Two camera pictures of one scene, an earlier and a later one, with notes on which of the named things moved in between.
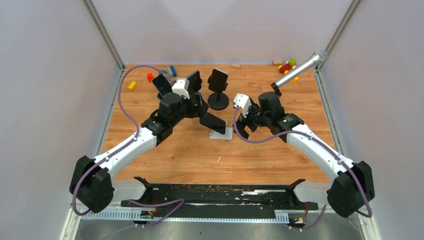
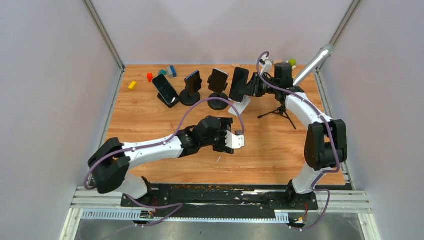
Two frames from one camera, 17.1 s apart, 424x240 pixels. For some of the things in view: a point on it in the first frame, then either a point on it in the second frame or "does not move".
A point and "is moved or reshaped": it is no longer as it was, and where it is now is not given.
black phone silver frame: x=218 y=81 does not move
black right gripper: x=240 y=125 → x=253 y=88
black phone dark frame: x=214 y=122 is moved or reshaped
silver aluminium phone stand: x=228 y=135 is moved or reshaped
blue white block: x=171 y=72 does not move
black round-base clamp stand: x=218 y=102 does not move
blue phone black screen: x=195 y=82 does not move
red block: x=150 y=77 does not move
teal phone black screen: x=162 y=85 does not move
